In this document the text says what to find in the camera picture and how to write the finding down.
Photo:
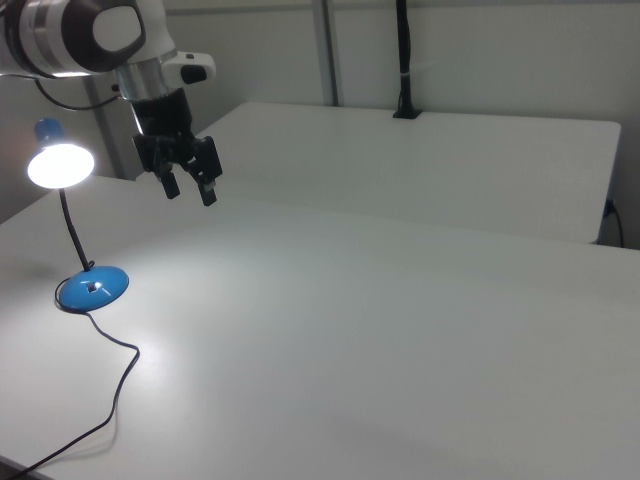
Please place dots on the blue gooseneck desk lamp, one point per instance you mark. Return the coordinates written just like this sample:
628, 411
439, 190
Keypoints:
92, 292

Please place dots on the black camera stand pole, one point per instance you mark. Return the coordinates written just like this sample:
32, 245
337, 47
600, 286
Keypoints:
404, 50

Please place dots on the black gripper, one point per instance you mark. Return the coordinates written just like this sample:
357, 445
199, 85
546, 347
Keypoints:
162, 120

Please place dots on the white grey Franka robot arm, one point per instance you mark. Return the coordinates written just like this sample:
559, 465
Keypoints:
65, 35

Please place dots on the white side table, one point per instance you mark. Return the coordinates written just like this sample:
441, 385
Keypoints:
400, 165

